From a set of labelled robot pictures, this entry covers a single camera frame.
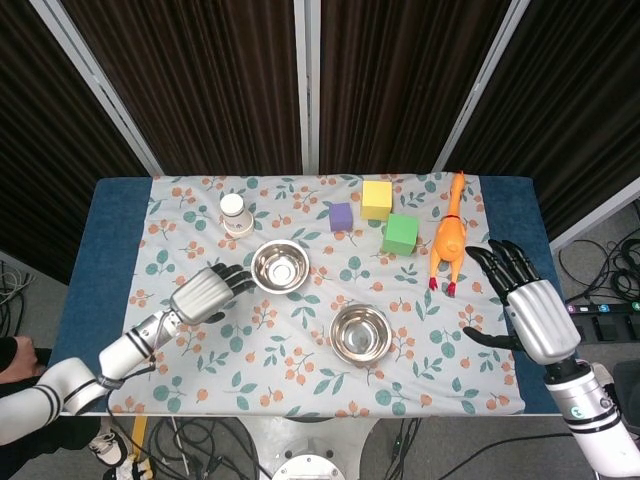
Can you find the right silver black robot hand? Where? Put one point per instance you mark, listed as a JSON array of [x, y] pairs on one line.
[[542, 320]]

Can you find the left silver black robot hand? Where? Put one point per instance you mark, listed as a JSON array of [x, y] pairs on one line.
[[202, 297]]

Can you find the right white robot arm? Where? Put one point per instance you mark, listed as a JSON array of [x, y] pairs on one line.
[[595, 415]]

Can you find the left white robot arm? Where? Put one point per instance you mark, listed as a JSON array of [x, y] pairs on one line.
[[120, 352]]

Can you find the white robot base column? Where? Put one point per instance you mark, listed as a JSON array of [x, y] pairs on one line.
[[305, 445]]

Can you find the bystander hand with black sleeve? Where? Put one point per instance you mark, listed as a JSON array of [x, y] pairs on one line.
[[20, 361]]

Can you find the floral patterned tablecloth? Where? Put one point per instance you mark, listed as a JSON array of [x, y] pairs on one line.
[[250, 360]]

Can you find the small white bottle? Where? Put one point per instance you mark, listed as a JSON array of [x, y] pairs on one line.
[[235, 215]]

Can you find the blue table mat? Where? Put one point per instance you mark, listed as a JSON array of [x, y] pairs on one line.
[[110, 225]]

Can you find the orange rubber chicken toy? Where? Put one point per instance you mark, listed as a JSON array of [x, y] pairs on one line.
[[450, 240]]

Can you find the purple foam cube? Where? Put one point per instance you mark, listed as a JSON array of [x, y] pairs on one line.
[[341, 217]]

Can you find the green foam cube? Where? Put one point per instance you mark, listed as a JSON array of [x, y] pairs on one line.
[[400, 235]]

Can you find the white black sneaker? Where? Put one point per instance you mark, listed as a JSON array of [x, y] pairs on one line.
[[107, 447]]

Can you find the black yellow white shoe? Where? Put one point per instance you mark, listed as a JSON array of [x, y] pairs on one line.
[[136, 467]]

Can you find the yellow foam cube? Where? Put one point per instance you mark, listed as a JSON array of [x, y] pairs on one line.
[[376, 200]]

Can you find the dark room divider panel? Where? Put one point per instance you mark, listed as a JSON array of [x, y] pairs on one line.
[[40, 125], [575, 100], [400, 75], [200, 75]]

